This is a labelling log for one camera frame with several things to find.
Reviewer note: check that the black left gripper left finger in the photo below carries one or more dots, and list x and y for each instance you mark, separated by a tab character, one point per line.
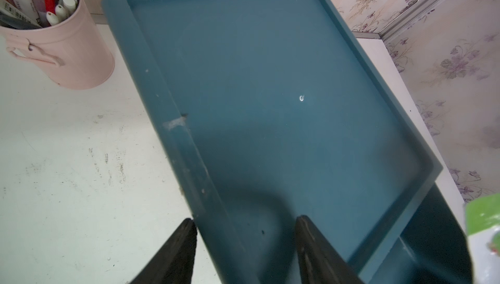
174	261

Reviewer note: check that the teal drawer cabinet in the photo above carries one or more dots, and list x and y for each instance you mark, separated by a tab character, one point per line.
269	110

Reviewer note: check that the white marker pen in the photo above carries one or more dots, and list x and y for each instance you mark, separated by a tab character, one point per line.
63	11

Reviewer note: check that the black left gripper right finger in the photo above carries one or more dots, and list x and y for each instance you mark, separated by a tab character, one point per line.
318	261

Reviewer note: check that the green white seed bag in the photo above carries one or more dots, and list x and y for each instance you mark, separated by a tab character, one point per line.
482	228

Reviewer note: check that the pink pen holder cup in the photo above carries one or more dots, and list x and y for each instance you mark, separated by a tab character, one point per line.
72	54

